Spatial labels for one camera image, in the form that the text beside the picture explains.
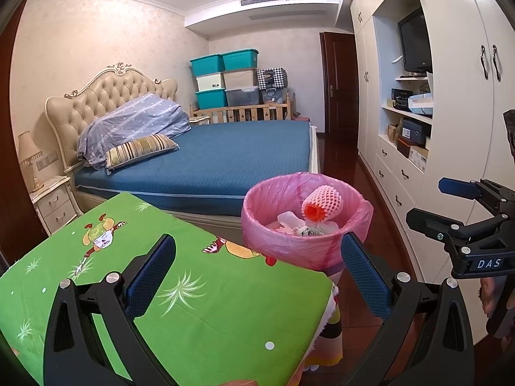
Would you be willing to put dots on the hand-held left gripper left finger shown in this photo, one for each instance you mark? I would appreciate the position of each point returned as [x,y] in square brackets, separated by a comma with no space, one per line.
[151,273]

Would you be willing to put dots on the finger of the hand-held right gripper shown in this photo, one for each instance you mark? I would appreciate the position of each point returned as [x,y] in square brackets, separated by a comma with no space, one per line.
[430,221]
[456,187]

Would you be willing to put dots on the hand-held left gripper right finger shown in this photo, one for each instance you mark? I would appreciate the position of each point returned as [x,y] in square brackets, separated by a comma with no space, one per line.
[364,277]

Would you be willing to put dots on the pink foam fruit net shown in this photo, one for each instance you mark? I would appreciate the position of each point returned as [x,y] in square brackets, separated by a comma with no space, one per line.
[322,205]

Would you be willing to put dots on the waste bin with pink bag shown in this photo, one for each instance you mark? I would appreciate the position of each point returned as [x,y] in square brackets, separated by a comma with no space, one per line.
[281,245]

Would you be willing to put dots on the white plastic bag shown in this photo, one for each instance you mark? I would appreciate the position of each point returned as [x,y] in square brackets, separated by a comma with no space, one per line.
[289,219]

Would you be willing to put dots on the person's right hand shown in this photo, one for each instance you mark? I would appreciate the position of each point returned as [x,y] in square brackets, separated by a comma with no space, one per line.
[491,295]

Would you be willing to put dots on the brown cardboard box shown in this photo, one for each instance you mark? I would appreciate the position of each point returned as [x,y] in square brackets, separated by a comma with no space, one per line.
[418,157]

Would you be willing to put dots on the green printed blanket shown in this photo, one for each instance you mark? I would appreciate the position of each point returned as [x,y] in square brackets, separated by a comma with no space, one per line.
[201,309]

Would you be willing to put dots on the white blue box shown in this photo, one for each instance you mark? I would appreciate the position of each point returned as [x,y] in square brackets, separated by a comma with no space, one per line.
[421,103]

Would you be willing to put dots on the white wardrobe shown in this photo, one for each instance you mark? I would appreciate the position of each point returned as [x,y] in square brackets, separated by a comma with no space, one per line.
[454,88]

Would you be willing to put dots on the black box on shelf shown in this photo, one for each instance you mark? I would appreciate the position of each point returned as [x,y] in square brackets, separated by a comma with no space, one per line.
[400,97]

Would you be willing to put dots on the cream nightstand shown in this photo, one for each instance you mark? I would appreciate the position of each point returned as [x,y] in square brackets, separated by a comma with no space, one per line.
[54,205]

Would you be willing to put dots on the striped pillow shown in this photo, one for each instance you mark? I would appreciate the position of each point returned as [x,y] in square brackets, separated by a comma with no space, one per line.
[141,150]

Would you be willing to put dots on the bed with blue sheet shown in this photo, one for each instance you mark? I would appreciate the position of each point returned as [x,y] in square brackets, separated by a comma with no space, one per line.
[241,157]

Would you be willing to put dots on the grey-blue quilt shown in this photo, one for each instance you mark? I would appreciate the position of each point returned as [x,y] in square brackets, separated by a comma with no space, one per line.
[136,124]

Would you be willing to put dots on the black television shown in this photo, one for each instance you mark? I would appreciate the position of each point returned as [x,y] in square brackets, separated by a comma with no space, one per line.
[416,42]

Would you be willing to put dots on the dark wooden door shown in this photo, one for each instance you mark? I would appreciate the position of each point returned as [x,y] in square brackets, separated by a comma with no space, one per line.
[340,88]

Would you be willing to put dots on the table lamp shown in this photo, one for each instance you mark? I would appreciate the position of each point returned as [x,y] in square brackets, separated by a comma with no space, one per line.
[29,152]

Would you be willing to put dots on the teal storage box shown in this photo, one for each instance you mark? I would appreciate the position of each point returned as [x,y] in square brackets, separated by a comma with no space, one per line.
[211,99]
[240,60]
[207,65]

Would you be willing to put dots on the beige tufted headboard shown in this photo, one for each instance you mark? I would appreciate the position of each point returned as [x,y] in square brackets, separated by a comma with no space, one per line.
[100,88]

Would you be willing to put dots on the grey clear storage box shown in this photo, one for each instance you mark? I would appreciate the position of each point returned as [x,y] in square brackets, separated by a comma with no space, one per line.
[242,96]

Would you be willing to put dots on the white storage box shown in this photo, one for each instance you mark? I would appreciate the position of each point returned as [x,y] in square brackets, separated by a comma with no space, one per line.
[210,82]

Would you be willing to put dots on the black white checkered bag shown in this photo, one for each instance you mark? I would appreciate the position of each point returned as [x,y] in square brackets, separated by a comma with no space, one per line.
[272,79]

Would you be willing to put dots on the beige storage box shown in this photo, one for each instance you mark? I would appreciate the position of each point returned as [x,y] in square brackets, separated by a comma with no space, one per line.
[240,78]

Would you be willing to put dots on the wall switch panel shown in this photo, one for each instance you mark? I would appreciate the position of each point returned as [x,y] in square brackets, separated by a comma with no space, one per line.
[46,161]

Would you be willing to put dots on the wooden crib rail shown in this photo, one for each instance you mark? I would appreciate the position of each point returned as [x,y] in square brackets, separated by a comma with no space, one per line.
[241,113]

